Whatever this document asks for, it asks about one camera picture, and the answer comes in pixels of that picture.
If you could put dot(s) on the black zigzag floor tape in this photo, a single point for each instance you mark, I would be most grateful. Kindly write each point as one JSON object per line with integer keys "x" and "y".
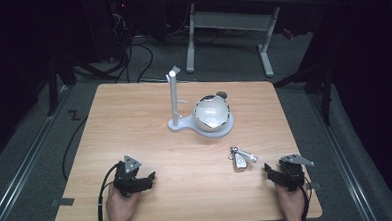
{"x": 74, "y": 115}

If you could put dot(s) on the white bowl with dark rim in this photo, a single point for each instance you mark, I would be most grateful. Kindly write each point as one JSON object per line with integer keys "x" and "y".
{"x": 210, "y": 111}

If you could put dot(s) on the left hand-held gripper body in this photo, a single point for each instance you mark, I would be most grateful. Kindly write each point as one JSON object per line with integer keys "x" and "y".
{"x": 128, "y": 180}

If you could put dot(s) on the dark round disc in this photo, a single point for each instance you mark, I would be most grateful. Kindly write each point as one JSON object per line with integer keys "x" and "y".
{"x": 221, "y": 94}

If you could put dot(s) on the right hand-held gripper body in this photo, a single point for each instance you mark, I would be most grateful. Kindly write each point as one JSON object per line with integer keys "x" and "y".
{"x": 292, "y": 174}

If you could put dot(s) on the dark computer case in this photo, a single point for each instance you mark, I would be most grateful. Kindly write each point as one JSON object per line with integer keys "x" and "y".
{"x": 105, "y": 31}

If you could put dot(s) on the white key stand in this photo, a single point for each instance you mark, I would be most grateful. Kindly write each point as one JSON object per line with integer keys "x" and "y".
{"x": 173, "y": 98}

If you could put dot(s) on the desk with white metal legs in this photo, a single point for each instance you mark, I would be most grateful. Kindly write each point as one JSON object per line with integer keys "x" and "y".
{"x": 230, "y": 20}

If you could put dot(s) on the grey tape piece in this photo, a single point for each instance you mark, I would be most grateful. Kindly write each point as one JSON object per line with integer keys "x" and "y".
{"x": 65, "y": 202}
{"x": 315, "y": 185}

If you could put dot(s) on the person's left hand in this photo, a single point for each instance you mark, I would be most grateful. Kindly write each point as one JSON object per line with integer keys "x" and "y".
{"x": 120, "y": 209}

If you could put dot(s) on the person's right hand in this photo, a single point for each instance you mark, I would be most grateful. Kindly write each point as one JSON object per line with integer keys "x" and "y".
{"x": 292, "y": 203}

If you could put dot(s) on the metal floor rail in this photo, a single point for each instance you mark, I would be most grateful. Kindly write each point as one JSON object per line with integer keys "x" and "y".
{"x": 25, "y": 164}
{"x": 345, "y": 168}

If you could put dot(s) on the black metal stand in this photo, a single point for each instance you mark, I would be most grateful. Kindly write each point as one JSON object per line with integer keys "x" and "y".
{"x": 52, "y": 93}
{"x": 326, "y": 101}

